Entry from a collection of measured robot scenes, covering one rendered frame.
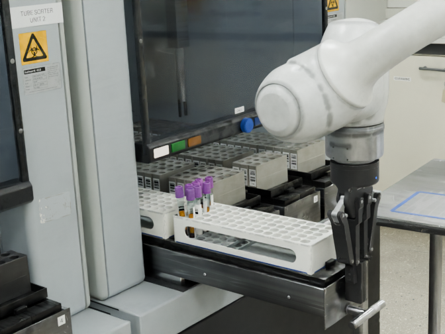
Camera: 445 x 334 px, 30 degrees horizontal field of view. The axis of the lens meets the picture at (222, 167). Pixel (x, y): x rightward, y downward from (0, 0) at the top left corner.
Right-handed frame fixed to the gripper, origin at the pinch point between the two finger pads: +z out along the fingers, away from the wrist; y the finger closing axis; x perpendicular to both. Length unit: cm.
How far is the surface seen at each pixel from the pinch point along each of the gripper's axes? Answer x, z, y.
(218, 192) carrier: -37.7, -5.9, -11.8
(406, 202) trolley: -8.8, -2.0, -35.2
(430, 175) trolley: -13, -2, -55
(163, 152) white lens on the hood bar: -36.5, -17.9, 4.3
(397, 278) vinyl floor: -82, 80, -173
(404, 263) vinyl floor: -87, 80, -189
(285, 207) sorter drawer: -30.3, -0.6, -23.8
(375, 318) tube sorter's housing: -30, 39, -62
